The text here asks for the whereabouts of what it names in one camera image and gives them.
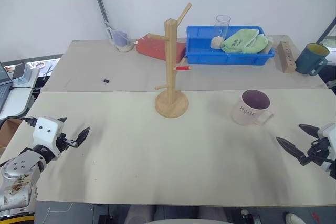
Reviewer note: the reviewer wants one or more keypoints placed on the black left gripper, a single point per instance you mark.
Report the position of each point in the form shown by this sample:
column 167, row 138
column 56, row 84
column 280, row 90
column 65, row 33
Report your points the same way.
column 62, row 144

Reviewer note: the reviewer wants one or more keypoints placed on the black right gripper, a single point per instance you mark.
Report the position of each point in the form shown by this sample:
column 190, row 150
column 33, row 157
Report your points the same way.
column 319, row 150

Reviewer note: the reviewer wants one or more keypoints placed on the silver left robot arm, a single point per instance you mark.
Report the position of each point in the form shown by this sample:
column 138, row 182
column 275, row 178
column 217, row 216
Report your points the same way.
column 18, row 167

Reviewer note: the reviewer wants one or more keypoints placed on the clear glass with blue object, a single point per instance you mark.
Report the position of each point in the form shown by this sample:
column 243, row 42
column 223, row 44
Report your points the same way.
column 121, row 40

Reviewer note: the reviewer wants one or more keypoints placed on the wooden mug tree stand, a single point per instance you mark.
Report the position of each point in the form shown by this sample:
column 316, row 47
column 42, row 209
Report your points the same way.
column 170, row 51

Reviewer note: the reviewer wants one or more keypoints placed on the clear drinking glass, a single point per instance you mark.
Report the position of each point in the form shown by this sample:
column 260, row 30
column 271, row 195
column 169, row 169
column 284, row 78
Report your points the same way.
column 221, row 26

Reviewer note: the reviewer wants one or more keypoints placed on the small black chip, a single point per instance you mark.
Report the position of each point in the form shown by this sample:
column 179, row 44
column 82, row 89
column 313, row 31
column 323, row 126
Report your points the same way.
column 106, row 80

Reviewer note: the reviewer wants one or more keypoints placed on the white side table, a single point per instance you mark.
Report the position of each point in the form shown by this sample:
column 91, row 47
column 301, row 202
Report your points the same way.
column 19, row 96

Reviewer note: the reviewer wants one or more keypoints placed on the white HOME mug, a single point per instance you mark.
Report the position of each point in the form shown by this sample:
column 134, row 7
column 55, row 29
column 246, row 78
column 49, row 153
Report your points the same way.
column 244, row 116

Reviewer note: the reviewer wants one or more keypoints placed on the cardboard box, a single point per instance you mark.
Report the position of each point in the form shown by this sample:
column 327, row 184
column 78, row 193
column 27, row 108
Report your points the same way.
column 8, row 132

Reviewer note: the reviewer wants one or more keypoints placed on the scissors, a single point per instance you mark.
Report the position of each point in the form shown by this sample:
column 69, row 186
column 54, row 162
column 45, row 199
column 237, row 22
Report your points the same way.
column 38, row 65

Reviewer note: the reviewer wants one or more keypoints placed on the grey box device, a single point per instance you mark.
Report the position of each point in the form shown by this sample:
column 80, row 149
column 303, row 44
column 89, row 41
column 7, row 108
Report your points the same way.
column 22, row 73

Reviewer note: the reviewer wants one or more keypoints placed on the dark teal mug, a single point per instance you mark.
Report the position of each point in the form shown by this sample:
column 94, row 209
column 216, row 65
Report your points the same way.
column 305, row 61

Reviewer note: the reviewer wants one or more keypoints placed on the white shoe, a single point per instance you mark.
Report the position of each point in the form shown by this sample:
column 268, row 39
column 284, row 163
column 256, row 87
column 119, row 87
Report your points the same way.
column 292, row 218

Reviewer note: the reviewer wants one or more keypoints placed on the grey laptop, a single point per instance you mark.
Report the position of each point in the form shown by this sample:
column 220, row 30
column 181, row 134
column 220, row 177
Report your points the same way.
column 3, row 87

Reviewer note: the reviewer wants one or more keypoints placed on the wooden block with holes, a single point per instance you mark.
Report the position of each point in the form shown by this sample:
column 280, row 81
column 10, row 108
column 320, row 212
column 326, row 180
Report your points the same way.
column 286, row 58

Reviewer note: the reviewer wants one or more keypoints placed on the red brick block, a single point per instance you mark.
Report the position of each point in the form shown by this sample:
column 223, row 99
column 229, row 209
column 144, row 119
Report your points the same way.
column 155, row 48

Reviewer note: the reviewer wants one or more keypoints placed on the green cloth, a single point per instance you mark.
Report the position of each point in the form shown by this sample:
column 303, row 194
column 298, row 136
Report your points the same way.
column 241, row 41

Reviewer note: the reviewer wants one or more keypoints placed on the blue plastic bin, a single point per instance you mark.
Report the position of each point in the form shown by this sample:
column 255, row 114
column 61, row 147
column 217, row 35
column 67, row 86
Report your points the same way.
column 210, row 57

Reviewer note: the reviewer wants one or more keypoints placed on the red tape marker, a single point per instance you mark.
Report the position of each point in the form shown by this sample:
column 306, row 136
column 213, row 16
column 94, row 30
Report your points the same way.
column 183, row 68

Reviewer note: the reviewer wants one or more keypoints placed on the beige sponge lump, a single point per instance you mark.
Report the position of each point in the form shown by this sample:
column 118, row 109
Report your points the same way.
column 216, row 43

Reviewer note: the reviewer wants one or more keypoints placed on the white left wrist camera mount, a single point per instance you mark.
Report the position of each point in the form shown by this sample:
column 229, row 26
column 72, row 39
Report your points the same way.
column 46, row 132

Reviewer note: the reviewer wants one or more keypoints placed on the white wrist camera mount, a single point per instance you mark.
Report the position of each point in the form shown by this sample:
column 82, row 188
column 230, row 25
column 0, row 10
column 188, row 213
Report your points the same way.
column 330, row 132
column 46, row 132

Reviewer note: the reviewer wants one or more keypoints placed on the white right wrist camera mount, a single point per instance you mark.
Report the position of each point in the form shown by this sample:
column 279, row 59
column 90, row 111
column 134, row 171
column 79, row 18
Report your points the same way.
column 330, row 132

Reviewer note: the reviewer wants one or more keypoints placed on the black metal frame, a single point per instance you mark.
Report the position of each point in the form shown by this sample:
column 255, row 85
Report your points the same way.
column 326, row 28

